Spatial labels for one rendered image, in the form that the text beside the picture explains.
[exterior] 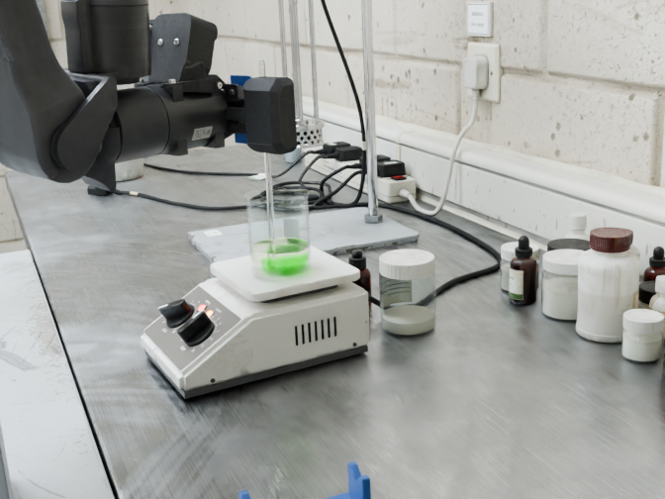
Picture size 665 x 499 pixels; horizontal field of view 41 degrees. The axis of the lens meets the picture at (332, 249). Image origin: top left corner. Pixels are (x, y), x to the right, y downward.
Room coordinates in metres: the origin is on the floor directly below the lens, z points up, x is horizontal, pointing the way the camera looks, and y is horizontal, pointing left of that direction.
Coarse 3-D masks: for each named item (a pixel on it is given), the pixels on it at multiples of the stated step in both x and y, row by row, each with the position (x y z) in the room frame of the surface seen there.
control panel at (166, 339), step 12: (192, 300) 0.85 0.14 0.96; (204, 300) 0.83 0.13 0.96; (216, 300) 0.82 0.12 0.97; (216, 312) 0.80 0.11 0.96; (228, 312) 0.79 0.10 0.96; (156, 324) 0.84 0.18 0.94; (216, 324) 0.78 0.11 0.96; (228, 324) 0.77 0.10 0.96; (156, 336) 0.82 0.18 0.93; (168, 336) 0.80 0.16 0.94; (216, 336) 0.76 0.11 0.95; (168, 348) 0.78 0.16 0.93; (180, 348) 0.77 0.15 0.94; (192, 348) 0.76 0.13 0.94; (204, 348) 0.75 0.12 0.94; (180, 360) 0.75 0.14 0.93; (192, 360) 0.74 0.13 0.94
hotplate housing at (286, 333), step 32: (224, 288) 0.84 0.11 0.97; (352, 288) 0.82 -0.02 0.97; (256, 320) 0.76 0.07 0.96; (288, 320) 0.78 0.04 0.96; (320, 320) 0.79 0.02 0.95; (352, 320) 0.81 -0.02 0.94; (160, 352) 0.79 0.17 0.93; (224, 352) 0.75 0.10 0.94; (256, 352) 0.76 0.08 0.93; (288, 352) 0.78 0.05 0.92; (320, 352) 0.79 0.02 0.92; (352, 352) 0.81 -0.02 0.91; (192, 384) 0.73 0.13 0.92; (224, 384) 0.75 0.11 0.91
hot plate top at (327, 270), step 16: (320, 256) 0.88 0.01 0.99; (224, 272) 0.84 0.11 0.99; (240, 272) 0.84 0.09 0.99; (320, 272) 0.83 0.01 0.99; (336, 272) 0.82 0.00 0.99; (352, 272) 0.82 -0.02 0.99; (240, 288) 0.79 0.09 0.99; (256, 288) 0.79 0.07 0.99; (272, 288) 0.78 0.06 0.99; (288, 288) 0.79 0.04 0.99; (304, 288) 0.79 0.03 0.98; (320, 288) 0.80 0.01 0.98
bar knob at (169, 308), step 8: (168, 304) 0.82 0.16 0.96; (176, 304) 0.82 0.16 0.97; (184, 304) 0.82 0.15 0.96; (160, 312) 0.82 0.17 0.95; (168, 312) 0.82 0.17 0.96; (176, 312) 0.82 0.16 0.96; (184, 312) 0.82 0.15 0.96; (192, 312) 0.82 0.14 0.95; (168, 320) 0.82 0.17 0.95; (176, 320) 0.82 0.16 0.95; (184, 320) 0.81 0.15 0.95
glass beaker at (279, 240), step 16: (256, 192) 0.85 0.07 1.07; (272, 192) 0.86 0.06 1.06; (288, 192) 0.86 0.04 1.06; (304, 192) 0.85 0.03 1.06; (256, 208) 0.81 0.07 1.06; (272, 208) 0.80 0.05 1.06; (288, 208) 0.80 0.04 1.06; (304, 208) 0.82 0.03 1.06; (256, 224) 0.81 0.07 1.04; (272, 224) 0.80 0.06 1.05; (288, 224) 0.80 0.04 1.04; (304, 224) 0.82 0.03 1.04; (256, 240) 0.81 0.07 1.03; (272, 240) 0.80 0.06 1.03; (288, 240) 0.80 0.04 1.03; (304, 240) 0.82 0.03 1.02; (256, 256) 0.81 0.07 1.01; (272, 256) 0.80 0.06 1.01; (288, 256) 0.80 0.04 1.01; (304, 256) 0.81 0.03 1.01; (256, 272) 0.81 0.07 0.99; (272, 272) 0.80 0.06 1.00; (288, 272) 0.80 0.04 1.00; (304, 272) 0.81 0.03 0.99
